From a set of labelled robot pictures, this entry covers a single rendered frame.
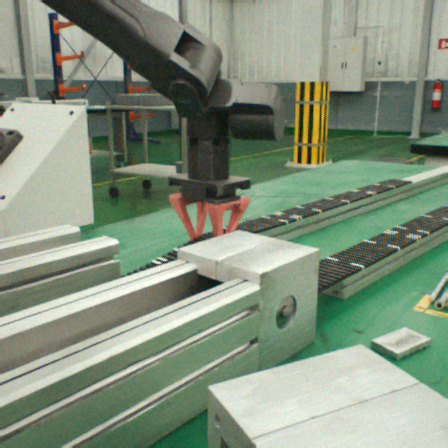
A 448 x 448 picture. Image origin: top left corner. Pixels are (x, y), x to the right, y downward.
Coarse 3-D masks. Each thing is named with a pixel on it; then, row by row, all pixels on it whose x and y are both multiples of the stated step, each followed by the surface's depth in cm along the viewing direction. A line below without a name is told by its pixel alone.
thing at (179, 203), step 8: (232, 192) 70; (176, 200) 70; (184, 200) 71; (192, 200) 72; (176, 208) 71; (184, 208) 71; (200, 208) 74; (184, 216) 71; (200, 216) 74; (184, 224) 72; (200, 224) 74; (192, 232) 73; (200, 232) 74; (192, 240) 73
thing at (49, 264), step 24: (0, 240) 54; (24, 240) 54; (48, 240) 56; (72, 240) 58; (96, 240) 54; (0, 264) 47; (24, 264) 47; (48, 264) 48; (72, 264) 50; (96, 264) 54; (0, 288) 46; (24, 288) 47; (48, 288) 49; (72, 288) 51; (0, 312) 46
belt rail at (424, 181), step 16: (416, 176) 126; (432, 176) 126; (400, 192) 115; (416, 192) 120; (336, 208) 93; (352, 208) 99; (368, 208) 103; (288, 224) 83; (304, 224) 87; (320, 224) 90
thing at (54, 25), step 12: (60, 24) 834; (72, 24) 818; (60, 48) 857; (72, 48) 883; (60, 60) 853; (108, 60) 947; (60, 72) 864; (60, 84) 866; (84, 84) 835; (60, 96) 870; (84, 96) 915; (132, 120) 1011; (180, 120) 1144; (132, 132) 1016; (180, 132) 1152
